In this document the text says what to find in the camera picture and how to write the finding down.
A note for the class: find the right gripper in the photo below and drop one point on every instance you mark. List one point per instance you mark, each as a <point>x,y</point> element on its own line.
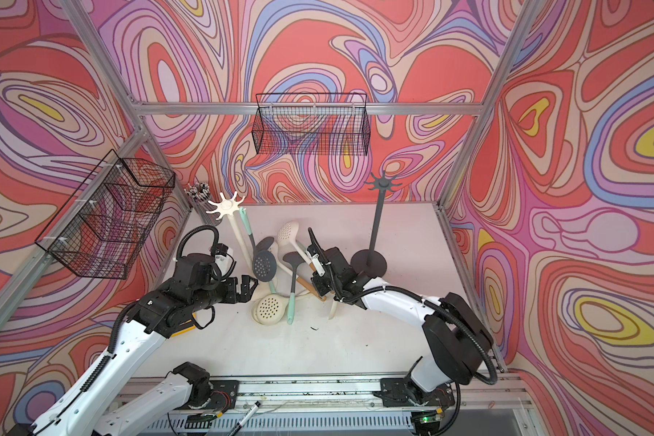
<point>317,281</point>

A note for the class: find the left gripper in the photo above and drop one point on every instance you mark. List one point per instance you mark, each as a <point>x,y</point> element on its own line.
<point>232,283</point>

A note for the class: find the cream skimmer wooden handle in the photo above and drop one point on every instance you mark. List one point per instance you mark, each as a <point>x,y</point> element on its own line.
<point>287,242</point>

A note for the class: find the dark grey utensil rack stand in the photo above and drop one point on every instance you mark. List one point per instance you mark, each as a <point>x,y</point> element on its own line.
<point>369,261</point>

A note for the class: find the cream skimmer mint handle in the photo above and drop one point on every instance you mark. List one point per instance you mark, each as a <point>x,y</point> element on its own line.
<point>333,310</point>

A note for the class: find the grey skimmer mint handle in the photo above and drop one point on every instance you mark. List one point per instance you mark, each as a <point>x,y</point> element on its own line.
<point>264,264</point>

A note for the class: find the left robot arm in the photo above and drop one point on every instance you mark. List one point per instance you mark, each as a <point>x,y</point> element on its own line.
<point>198,283</point>

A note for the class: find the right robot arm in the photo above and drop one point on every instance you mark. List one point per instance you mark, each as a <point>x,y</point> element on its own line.
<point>459,344</point>

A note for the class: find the cream skimmer on table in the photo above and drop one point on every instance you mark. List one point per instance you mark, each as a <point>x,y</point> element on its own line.
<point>271,309</point>

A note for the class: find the cream utensil rack stand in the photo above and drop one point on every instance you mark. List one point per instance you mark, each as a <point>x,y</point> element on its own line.
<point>228,209</point>

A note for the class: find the yellow calculator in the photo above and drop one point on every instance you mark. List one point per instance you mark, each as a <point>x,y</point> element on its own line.
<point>186,328</point>

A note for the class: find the pen holder cup with pens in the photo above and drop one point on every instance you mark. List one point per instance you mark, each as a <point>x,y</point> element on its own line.
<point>200,197</point>

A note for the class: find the black marker pen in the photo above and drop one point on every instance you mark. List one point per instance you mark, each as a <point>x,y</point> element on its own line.
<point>251,413</point>

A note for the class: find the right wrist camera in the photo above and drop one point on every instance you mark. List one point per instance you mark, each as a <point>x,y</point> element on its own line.
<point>318,266</point>

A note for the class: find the grey slotted spoon mint handle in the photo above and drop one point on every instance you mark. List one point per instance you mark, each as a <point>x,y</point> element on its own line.
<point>294,260</point>

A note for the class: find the black wire basket back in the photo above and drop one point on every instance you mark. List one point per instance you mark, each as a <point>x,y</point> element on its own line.
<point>312,124</point>

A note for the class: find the black wire basket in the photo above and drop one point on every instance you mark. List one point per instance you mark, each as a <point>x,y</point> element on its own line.
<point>312,124</point>
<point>111,224</point>

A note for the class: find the black wire basket left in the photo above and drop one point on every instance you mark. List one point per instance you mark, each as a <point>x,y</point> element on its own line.
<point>111,224</point>

